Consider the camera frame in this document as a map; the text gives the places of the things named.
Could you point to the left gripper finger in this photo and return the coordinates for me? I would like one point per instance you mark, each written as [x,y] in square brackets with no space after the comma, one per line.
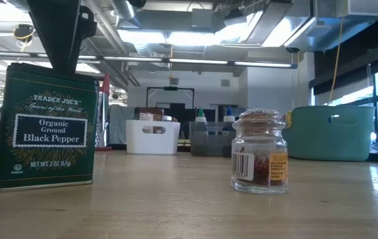
[58,33]

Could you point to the green black pepper tin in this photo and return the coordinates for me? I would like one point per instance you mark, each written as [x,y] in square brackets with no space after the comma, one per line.
[43,132]

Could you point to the white-lidded spice jar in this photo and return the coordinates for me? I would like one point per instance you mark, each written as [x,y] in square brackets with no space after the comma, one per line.
[166,117]

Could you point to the green-capped dropper bottle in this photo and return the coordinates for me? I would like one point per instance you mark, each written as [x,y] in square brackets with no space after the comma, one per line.
[201,114]

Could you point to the small saffron glass jar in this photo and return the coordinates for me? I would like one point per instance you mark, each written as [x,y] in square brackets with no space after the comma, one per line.
[258,159]

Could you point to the yellow mini cereal box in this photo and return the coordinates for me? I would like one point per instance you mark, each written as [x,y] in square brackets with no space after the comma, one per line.
[288,119]

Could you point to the ceiling light bar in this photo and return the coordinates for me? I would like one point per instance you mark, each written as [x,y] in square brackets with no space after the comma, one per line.
[142,59]

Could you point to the grey ceiling box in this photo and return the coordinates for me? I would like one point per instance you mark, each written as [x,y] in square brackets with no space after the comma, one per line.
[202,18]

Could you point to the white plastic bin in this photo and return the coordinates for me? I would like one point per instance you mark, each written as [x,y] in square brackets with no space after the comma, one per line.
[142,142]

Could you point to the grey plastic bin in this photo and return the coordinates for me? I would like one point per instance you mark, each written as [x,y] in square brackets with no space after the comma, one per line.
[209,139]

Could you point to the grey ceiling air unit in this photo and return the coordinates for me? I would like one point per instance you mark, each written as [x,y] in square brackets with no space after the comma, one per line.
[308,33]

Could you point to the green plastic bin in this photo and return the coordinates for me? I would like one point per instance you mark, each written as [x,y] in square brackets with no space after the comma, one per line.
[331,139]

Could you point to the silver ventilation duct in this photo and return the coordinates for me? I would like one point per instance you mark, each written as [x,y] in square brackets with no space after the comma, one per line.
[109,33]

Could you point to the black rectangular frame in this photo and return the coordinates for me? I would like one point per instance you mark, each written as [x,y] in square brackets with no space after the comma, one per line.
[170,88]

